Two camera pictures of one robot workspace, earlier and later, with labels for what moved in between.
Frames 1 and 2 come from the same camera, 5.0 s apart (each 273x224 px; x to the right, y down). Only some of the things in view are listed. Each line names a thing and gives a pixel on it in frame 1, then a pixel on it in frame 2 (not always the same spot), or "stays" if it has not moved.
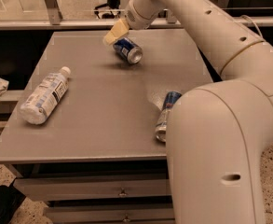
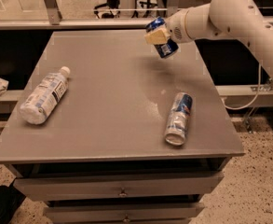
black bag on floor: [2, 203] stays
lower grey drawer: [111, 215] stays
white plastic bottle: [42, 102] stays
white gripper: [138, 17] → [175, 27]
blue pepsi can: [128, 50] → [163, 49]
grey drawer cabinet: [96, 159] stays
